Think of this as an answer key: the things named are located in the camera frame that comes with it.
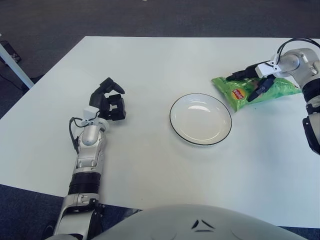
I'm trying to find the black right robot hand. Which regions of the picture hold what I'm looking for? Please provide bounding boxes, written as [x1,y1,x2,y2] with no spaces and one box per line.
[226,63,276,103]

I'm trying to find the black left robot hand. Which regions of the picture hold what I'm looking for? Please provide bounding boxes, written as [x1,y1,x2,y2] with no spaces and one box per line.
[88,77,127,123]

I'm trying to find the green snack bag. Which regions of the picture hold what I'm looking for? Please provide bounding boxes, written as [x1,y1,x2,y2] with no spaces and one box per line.
[211,76,303,113]

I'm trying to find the white plate black rim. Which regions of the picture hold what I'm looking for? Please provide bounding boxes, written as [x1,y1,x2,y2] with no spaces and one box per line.
[169,92,233,148]

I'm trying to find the white right wrist connector box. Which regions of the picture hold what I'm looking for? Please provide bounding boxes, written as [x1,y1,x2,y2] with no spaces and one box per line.
[255,53,280,79]

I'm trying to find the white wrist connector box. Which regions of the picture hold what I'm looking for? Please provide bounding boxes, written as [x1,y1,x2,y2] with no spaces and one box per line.
[255,53,280,79]
[83,106,99,121]

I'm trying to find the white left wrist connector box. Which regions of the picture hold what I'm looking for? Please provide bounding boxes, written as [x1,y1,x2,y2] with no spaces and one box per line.
[83,106,99,121]

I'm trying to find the white table leg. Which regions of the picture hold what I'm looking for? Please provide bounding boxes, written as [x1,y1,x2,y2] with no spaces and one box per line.
[0,39,35,90]

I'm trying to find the black power strip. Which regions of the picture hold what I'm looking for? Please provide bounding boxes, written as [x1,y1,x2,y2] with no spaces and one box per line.
[2,41,22,63]

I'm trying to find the grey robot torso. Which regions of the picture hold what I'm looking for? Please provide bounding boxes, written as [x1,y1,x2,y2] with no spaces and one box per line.
[94,203,320,240]

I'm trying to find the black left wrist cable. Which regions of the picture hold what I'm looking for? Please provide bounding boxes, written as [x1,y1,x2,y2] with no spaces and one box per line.
[68,116,101,155]

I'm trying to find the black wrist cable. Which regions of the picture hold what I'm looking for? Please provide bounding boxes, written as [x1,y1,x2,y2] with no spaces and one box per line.
[276,37,320,62]
[68,116,101,155]

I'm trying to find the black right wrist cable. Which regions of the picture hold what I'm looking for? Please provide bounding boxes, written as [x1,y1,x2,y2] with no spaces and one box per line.
[276,37,320,62]

